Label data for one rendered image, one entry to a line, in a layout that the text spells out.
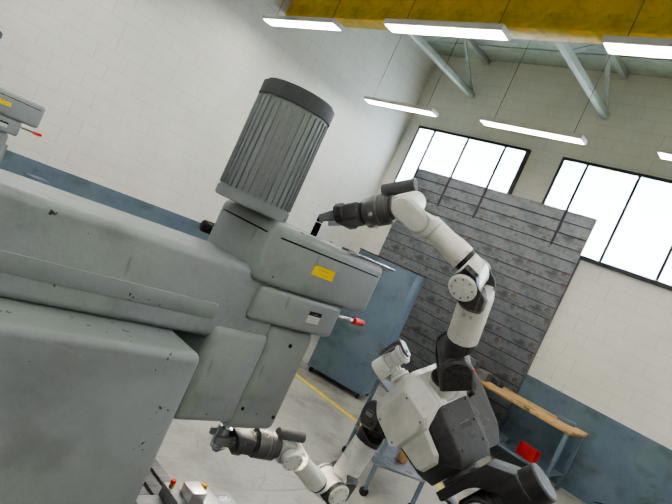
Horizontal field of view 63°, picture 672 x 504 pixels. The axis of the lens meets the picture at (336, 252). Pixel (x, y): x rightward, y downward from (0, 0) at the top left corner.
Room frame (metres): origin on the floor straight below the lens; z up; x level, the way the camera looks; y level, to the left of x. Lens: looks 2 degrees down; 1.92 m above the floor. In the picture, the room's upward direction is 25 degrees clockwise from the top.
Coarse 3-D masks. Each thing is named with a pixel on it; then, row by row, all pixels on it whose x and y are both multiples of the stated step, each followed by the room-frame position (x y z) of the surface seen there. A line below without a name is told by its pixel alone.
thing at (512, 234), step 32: (448, 192) 10.33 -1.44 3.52; (480, 192) 9.90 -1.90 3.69; (448, 224) 10.13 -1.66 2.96; (480, 224) 9.72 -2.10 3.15; (512, 224) 9.34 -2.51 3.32; (544, 224) 8.99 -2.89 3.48; (576, 224) 8.67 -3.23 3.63; (384, 256) 10.83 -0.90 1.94; (416, 256) 10.36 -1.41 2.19; (480, 256) 9.54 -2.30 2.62; (512, 256) 9.17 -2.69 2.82; (544, 256) 8.84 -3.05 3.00; (576, 256) 8.52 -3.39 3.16; (512, 288) 9.01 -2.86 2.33; (544, 288) 8.69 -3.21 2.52; (416, 320) 9.96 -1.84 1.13; (448, 320) 9.56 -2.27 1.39; (512, 320) 8.86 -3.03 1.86; (544, 320) 8.54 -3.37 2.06; (416, 352) 9.77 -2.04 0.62; (480, 352) 9.03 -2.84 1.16; (512, 352) 8.71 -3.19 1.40; (512, 384) 8.54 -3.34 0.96
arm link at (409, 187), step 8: (384, 184) 1.51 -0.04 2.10; (392, 184) 1.50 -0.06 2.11; (400, 184) 1.48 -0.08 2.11; (408, 184) 1.47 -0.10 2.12; (416, 184) 1.49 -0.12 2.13; (384, 192) 1.50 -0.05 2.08; (392, 192) 1.50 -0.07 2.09; (400, 192) 1.49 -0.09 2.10; (408, 192) 1.52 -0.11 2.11; (416, 192) 1.53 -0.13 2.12; (376, 200) 1.50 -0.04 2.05; (384, 200) 1.49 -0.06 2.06; (392, 200) 1.48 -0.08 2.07; (416, 200) 1.47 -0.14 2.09; (424, 200) 1.53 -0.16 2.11; (376, 208) 1.50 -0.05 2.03; (384, 208) 1.49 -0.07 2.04; (384, 216) 1.49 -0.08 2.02; (392, 216) 1.50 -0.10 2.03; (384, 224) 1.52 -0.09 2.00
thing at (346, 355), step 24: (384, 264) 7.64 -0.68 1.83; (384, 288) 7.58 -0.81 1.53; (408, 288) 7.46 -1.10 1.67; (360, 312) 7.65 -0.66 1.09; (384, 312) 7.53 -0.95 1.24; (408, 312) 7.87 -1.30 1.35; (336, 336) 7.72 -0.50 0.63; (360, 336) 7.59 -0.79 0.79; (384, 336) 7.47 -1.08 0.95; (312, 360) 7.79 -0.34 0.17; (336, 360) 7.66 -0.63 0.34; (360, 360) 7.54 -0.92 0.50; (360, 384) 7.48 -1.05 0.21
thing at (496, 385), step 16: (32, 176) 6.56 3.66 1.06; (496, 384) 8.17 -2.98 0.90; (512, 400) 7.60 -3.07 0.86; (528, 400) 8.17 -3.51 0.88; (544, 416) 7.34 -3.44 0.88; (560, 416) 7.64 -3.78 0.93; (576, 432) 7.22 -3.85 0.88; (512, 448) 7.71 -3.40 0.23; (528, 448) 7.43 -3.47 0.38; (560, 448) 7.07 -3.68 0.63; (576, 448) 7.54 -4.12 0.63; (544, 464) 7.63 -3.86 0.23; (560, 480) 7.55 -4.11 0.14
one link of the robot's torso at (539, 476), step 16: (496, 464) 1.58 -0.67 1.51; (512, 464) 1.63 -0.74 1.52; (528, 464) 1.55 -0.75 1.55; (464, 480) 1.57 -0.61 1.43; (480, 480) 1.55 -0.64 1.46; (496, 480) 1.53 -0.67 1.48; (512, 480) 1.51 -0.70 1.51; (528, 480) 1.50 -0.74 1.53; (544, 480) 1.53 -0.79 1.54; (448, 496) 1.58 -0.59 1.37; (496, 496) 1.53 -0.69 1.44; (512, 496) 1.50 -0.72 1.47; (528, 496) 1.49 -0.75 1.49; (544, 496) 1.48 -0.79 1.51
